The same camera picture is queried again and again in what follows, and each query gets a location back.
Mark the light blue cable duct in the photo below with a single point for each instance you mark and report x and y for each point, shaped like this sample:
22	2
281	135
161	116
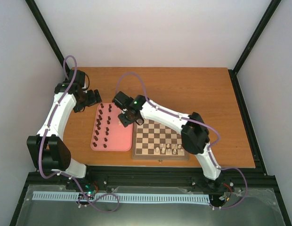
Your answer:
202	199

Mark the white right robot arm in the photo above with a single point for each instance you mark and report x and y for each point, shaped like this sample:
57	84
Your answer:
197	137

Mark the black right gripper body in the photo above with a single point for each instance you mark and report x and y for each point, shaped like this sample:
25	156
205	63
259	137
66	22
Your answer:
128	120

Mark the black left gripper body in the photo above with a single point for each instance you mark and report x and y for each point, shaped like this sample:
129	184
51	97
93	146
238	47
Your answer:
87	101

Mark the white chess rook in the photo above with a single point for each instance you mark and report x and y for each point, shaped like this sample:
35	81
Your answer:
181	152

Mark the pink plastic tray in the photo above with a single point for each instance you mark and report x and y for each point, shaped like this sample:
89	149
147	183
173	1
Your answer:
119	138

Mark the black aluminium frame rail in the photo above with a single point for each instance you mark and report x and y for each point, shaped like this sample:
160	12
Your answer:
113	176

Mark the wooden chess board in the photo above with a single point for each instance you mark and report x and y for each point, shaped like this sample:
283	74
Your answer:
150	135

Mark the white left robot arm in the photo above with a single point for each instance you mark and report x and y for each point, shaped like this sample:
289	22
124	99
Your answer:
47	149

